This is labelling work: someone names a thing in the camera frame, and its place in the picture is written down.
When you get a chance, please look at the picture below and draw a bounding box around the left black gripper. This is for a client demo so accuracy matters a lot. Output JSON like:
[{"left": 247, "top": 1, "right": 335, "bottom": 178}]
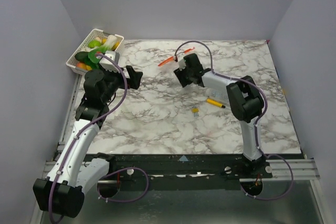
[{"left": 99, "top": 62, "right": 143, "bottom": 103}]

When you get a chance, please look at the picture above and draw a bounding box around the clear zip bag orange zipper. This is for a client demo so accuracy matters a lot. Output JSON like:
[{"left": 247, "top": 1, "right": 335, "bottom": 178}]
[{"left": 158, "top": 47, "right": 195, "bottom": 67}]

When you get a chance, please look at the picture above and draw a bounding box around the orange peach toy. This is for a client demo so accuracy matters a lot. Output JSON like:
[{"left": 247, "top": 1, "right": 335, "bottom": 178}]
[{"left": 76, "top": 62, "right": 87, "bottom": 70}]

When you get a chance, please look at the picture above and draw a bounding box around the dark green cucumber toy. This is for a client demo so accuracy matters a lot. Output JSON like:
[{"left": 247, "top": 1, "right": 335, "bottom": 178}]
[{"left": 75, "top": 51, "right": 88, "bottom": 62}]

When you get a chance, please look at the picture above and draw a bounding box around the white perforated plastic basket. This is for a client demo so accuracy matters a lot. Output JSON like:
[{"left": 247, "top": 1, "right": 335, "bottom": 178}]
[{"left": 66, "top": 28, "right": 125, "bottom": 76}]

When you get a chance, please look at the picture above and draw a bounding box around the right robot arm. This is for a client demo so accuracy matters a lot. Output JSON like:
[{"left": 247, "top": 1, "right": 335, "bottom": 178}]
[{"left": 174, "top": 54, "right": 267, "bottom": 178}]

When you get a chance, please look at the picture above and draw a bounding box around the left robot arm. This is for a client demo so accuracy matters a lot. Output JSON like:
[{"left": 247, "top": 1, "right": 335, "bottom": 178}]
[{"left": 33, "top": 66, "right": 143, "bottom": 218}]

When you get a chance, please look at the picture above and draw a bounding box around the yellow screwdriver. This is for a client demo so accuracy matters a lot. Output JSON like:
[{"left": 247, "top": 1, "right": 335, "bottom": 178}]
[{"left": 206, "top": 98, "right": 226, "bottom": 108}]

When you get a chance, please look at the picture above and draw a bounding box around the clear plastic parts box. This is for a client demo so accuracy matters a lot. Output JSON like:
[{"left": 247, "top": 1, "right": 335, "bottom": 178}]
[{"left": 208, "top": 89, "right": 229, "bottom": 104}]

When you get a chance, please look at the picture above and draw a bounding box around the small yellow electronic component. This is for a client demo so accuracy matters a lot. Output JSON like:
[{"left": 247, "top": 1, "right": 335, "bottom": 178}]
[{"left": 192, "top": 106, "right": 199, "bottom": 116}]

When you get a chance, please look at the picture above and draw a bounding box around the yellow lemon toy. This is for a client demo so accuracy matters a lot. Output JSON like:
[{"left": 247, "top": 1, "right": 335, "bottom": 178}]
[{"left": 111, "top": 41, "right": 120, "bottom": 51}]

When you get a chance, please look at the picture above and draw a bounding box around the green bok choy toy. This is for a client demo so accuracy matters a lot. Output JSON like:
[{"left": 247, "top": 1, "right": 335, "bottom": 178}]
[{"left": 88, "top": 35, "right": 118, "bottom": 64}]

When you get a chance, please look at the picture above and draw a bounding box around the light green cabbage toy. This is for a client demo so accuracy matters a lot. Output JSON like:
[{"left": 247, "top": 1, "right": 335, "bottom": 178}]
[{"left": 88, "top": 39, "right": 101, "bottom": 49}]

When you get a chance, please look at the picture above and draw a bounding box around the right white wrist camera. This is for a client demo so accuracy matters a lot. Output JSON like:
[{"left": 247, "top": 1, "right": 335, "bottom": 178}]
[{"left": 178, "top": 58, "right": 186, "bottom": 70}]

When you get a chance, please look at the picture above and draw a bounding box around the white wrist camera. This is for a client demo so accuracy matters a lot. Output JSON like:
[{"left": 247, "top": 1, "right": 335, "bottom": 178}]
[
  {"left": 178, "top": 58, "right": 186, "bottom": 70},
  {"left": 99, "top": 51, "right": 120, "bottom": 72}
]

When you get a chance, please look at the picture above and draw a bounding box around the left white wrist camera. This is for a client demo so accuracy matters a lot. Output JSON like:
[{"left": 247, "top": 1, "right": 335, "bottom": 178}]
[{"left": 99, "top": 51, "right": 120, "bottom": 72}]

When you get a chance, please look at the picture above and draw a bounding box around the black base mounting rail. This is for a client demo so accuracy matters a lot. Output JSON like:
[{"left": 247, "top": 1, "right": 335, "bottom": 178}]
[{"left": 85, "top": 153, "right": 272, "bottom": 194}]

